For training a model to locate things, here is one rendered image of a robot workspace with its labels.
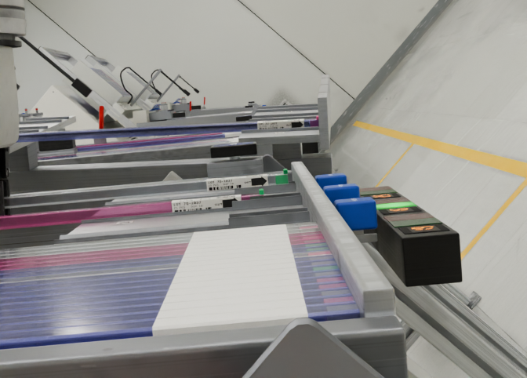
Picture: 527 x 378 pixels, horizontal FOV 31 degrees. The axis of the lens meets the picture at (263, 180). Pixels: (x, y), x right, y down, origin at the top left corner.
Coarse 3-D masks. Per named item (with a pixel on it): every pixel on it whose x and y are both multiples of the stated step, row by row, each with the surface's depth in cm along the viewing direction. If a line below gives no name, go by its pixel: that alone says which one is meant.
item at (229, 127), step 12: (312, 120) 120; (36, 132) 124; (48, 132) 123; (60, 132) 123; (72, 132) 123; (84, 132) 123; (96, 132) 122; (108, 132) 122; (120, 132) 122; (132, 132) 122; (144, 132) 122; (156, 132) 122; (168, 132) 122; (180, 132) 122; (192, 132) 121; (204, 132) 121; (216, 132) 121; (228, 132) 121
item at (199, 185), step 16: (272, 176) 91; (64, 192) 92; (80, 192) 91; (96, 192) 91; (112, 192) 92; (128, 192) 92; (144, 192) 92; (160, 192) 92; (176, 192) 92; (192, 192) 92
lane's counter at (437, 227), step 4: (436, 224) 69; (440, 224) 69; (400, 228) 68; (404, 228) 68; (408, 228) 68; (412, 228) 68; (416, 228) 68; (420, 228) 68; (424, 228) 67; (428, 228) 67; (432, 228) 67; (436, 228) 67; (440, 228) 67; (444, 228) 67; (404, 232) 66; (408, 232) 66; (412, 232) 66; (416, 232) 66; (420, 232) 66; (424, 232) 66
